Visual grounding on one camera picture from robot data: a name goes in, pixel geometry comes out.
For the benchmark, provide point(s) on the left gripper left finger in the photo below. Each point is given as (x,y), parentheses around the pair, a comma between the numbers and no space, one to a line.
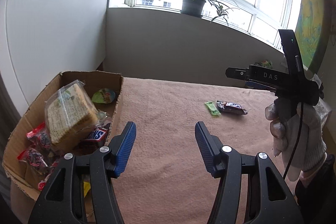
(62,198)

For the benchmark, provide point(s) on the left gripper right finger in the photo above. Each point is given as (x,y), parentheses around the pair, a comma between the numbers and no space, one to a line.
(269,199)

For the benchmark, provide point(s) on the green candy clear wrapper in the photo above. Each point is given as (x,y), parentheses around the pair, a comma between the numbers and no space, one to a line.
(101,115)

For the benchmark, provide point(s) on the sponge cake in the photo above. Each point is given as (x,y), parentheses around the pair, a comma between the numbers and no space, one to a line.
(70,116)

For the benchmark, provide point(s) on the yellow jelly cup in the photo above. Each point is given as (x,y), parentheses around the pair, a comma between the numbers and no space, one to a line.
(104,96)

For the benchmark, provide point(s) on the red clear snack packet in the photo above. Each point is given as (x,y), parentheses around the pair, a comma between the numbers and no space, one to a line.
(39,138)

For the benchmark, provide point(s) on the white gloved right hand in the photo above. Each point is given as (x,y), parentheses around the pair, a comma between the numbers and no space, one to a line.
(297,137)

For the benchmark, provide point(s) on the Snickers bar in box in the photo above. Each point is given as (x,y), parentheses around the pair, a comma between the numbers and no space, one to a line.
(97,137)

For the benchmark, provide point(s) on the green drink carton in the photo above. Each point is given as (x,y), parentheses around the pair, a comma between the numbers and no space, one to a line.
(265,64)

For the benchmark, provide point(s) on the pink table cloth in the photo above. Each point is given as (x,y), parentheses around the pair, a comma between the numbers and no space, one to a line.
(196,154)

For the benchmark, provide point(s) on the Snickers bar on table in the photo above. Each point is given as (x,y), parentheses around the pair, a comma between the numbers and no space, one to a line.
(230,107)

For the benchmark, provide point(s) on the green snack packet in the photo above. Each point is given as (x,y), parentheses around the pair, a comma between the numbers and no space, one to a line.
(212,108)

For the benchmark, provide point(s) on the brown cardboard box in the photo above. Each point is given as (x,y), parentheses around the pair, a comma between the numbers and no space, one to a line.
(93,81)

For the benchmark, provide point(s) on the potted spider plant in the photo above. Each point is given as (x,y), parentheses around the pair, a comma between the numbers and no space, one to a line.
(195,8)

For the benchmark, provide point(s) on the wall map poster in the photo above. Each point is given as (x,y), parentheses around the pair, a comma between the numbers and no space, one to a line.
(312,31)

